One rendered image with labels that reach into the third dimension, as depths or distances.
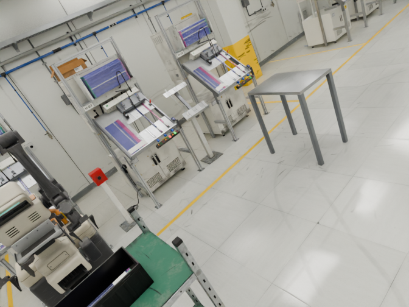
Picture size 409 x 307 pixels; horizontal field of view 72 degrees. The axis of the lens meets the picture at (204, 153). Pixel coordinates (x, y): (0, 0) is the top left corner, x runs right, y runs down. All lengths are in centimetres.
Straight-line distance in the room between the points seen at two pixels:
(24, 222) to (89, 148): 332
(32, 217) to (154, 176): 209
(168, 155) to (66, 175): 196
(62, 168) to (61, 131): 59
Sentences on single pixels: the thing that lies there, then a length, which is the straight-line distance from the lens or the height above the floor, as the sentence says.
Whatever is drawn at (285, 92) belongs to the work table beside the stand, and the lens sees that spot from 271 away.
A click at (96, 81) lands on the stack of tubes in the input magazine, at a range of 357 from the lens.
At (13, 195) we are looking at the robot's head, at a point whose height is 133.
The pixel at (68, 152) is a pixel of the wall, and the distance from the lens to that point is 504.
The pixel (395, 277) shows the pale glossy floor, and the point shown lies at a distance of 210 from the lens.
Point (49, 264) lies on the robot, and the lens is 202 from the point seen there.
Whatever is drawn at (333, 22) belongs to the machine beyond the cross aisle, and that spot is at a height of 42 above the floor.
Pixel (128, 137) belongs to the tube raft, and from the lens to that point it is 336.
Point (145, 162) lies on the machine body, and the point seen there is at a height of 44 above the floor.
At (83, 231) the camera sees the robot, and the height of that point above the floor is 77.
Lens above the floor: 171
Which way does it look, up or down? 25 degrees down
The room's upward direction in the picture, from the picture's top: 27 degrees counter-clockwise
